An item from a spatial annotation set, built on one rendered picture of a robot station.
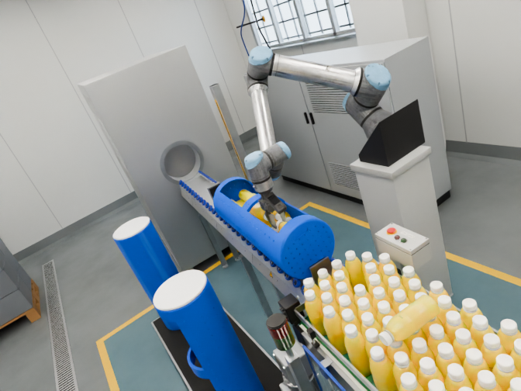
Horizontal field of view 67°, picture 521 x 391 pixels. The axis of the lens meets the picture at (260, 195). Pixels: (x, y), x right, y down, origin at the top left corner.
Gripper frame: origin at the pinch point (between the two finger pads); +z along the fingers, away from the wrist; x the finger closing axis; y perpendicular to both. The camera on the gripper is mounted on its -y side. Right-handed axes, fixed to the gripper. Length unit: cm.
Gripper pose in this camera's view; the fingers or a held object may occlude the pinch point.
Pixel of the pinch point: (280, 224)
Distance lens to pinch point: 189.2
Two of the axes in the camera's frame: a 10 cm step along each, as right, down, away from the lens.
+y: -4.4, -2.6, 8.6
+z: 3.3, 8.4, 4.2
